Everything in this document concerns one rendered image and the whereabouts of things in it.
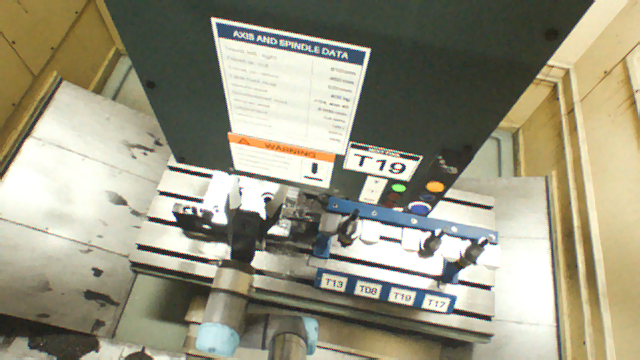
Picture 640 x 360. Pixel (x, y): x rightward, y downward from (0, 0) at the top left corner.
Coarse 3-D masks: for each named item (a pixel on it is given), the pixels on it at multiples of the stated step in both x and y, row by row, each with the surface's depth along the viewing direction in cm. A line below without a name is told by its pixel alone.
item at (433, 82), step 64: (128, 0) 41; (192, 0) 40; (256, 0) 38; (320, 0) 37; (384, 0) 36; (448, 0) 35; (512, 0) 34; (576, 0) 32; (192, 64) 48; (384, 64) 42; (448, 64) 41; (512, 64) 39; (192, 128) 60; (384, 128) 52; (448, 128) 49; (320, 192) 70; (384, 192) 66
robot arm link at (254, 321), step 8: (248, 312) 87; (256, 312) 87; (264, 312) 88; (248, 320) 84; (256, 320) 85; (248, 328) 83; (256, 328) 84; (248, 336) 83; (256, 336) 83; (240, 344) 84; (248, 344) 84; (256, 344) 84
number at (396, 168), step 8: (376, 160) 58; (384, 160) 58; (392, 160) 57; (400, 160) 57; (376, 168) 60; (384, 168) 60; (392, 168) 59; (400, 168) 59; (408, 168) 58; (400, 176) 61
